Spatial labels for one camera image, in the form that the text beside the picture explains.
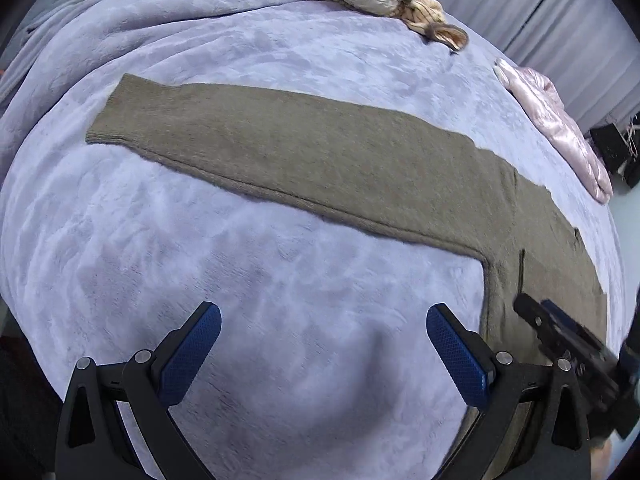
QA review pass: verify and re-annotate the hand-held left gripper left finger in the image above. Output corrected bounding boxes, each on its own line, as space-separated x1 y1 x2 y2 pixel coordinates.
54 301 222 480

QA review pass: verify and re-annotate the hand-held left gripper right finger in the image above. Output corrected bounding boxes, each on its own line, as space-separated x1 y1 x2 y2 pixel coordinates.
426 303 593 480

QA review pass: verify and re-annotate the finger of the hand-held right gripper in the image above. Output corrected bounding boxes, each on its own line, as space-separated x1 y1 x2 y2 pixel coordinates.
514 293 576 361

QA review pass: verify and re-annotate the beige striped fleece robe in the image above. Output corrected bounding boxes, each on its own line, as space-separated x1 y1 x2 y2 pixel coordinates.
220 0 469 53

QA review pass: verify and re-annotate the grey window curtain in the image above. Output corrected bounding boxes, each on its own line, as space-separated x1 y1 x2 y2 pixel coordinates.
412 0 640 133

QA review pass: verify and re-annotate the black box with cables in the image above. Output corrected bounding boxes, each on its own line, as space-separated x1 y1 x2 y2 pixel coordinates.
589 114 640 188

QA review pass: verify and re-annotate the lavender plush blanket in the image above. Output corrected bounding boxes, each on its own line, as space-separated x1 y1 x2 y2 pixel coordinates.
0 0 626 480

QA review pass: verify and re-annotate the pink satin quilted jacket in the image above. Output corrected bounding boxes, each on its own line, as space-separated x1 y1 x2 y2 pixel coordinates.
494 57 614 205

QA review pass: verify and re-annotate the olive brown knit sweater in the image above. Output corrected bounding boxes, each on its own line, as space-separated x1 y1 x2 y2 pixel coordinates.
85 73 608 466

